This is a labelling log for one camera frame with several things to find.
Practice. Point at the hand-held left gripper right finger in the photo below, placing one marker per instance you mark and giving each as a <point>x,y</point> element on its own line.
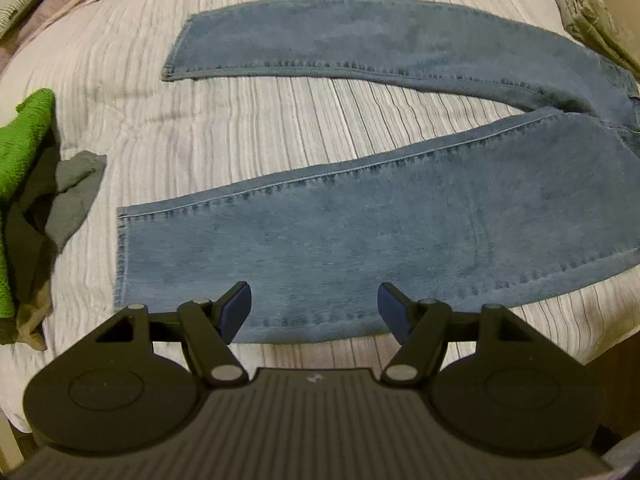
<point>394,310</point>

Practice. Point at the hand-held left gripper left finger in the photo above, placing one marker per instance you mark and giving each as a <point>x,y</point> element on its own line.
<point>235,310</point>

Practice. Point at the blue denim jeans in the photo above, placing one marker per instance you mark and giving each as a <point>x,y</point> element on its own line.
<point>400,220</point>

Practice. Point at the striped grey bed cover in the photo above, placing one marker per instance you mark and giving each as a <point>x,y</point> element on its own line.
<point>250,125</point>

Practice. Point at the dark grey cloth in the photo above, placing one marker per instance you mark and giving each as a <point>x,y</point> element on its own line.
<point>70,195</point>

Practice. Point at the tan cloth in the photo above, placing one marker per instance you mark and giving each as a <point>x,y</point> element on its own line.
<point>32,320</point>

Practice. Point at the green textured cloth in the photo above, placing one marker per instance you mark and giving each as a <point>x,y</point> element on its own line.
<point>25,135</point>

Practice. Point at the purple pillow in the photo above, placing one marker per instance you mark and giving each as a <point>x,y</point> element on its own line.
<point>60,7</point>

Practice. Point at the olive cloth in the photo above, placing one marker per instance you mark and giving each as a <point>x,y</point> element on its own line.
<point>595,20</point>

